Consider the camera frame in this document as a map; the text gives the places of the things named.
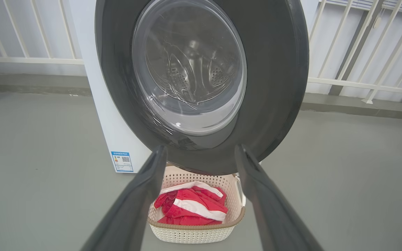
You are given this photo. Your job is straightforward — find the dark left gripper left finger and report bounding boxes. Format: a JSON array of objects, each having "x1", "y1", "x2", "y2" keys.
[{"x1": 81, "y1": 145, "x2": 168, "y2": 251}]

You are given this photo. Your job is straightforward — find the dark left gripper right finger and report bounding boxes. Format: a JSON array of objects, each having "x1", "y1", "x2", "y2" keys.
[{"x1": 235, "y1": 144, "x2": 324, "y2": 251}]

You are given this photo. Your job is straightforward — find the red and white garment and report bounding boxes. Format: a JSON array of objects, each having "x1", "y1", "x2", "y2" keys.
[{"x1": 153, "y1": 181, "x2": 229, "y2": 226}]

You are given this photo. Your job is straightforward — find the black round glass washer door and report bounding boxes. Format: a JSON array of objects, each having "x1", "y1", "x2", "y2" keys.
[{"x1": 95, "y1": 0, "x2": 310, "y2": 176}]

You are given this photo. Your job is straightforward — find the cream plastic laundry basket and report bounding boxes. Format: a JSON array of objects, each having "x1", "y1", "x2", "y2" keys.
[{"x1": 148, "y1": 166, "x2": 246, "y2": 244}]

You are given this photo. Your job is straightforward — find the white front-load washing machine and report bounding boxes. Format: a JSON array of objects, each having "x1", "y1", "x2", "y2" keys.
[{"x1": 68, "y1": 0, "x2": 152, "y2": 174}]

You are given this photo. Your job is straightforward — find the blue energy label sticker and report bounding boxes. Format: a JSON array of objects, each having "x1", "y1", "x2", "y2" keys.
[{"x1": 111, "y1": 151, "x2": 134, "y2": 173}]

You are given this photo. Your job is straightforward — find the white metal railing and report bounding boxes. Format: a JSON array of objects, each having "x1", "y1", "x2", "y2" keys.
[{"x1": 0, "y1": 0, "x2": 402, "y2": 104}]

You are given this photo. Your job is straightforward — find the white window blinds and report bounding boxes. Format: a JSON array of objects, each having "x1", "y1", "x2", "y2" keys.
[{"x1": 321, "y1": 0, "x2": 402, "y2": 15}]

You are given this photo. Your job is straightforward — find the grey window frame post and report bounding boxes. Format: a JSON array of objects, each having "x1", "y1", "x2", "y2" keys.
[{"x1": 328, "y1": 0, "x2": 385, "y2": 96}]

